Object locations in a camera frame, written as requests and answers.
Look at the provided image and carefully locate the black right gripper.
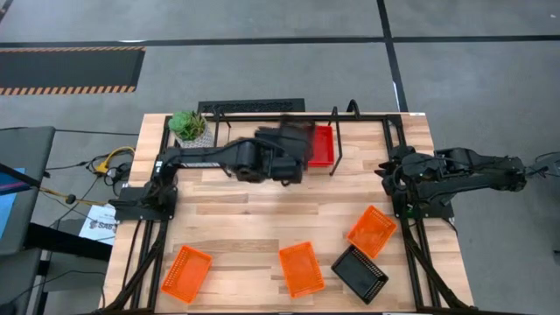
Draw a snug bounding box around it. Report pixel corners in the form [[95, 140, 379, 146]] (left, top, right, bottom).
[[374, 146, 429, 196]]

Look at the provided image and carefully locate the red slotted plastic basket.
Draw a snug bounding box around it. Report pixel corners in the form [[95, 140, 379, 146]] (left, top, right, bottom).
[[307, 125, 336, 169]]

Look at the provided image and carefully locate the orange slotted plastic basket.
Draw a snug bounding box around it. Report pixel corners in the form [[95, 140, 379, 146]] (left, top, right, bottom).
[[346, 205, 398, 260], [160, 244, 214, 305], [278, 241, 326, 299]]

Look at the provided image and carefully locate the potted green succulent plant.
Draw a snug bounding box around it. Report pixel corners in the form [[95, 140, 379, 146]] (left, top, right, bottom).
[[168, 110, 215, 149]]

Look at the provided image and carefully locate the white printed paper sign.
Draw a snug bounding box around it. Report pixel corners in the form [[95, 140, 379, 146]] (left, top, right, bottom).
[[78, 203, 119, 246]]

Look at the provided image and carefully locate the black hazard-striped floor mat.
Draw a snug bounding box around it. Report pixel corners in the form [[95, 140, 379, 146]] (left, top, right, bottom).
[[0, 45, 146, 96]]

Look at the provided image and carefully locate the grey desk top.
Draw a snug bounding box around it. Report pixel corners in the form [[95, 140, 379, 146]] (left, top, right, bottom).
[[0, 126, 57, 256]]

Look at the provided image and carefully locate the blue sheet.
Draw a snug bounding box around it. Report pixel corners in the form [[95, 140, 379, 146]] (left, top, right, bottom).
[[0, 168, 26, 240]]

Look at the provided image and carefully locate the black cable bundle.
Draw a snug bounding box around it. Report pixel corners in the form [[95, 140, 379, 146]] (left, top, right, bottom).
[[45, 150, 135, 198]]

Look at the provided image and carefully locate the yellow cable with plug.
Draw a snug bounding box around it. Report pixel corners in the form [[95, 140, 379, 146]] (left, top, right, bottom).
[[89, 146, 137, 175]]

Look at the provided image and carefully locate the thin yellow cable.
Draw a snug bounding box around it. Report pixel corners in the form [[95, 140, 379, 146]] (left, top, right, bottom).
[[38, 186, 109, 207]]

